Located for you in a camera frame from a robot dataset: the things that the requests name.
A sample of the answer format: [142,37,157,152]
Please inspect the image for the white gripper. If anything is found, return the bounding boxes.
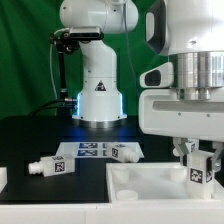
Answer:
[138,62,224,172]

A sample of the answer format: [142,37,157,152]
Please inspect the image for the white square table top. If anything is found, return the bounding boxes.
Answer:
[105,162,224,203]

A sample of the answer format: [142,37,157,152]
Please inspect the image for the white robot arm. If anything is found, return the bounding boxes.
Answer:
[60,0,224,171]

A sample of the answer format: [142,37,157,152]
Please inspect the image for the white tag sheet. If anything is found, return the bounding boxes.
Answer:
[56,142,144,158]

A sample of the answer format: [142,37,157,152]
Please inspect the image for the white front wall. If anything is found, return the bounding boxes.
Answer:
[0,201,224,224]

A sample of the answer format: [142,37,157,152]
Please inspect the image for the black base cables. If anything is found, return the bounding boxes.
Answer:
[27,97,78,117]

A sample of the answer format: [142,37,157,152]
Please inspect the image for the black camera on stand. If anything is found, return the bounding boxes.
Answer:
[49,26,104,99]

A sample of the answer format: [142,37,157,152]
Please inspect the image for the white left wall block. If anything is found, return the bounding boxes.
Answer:
[0,167,7,193]

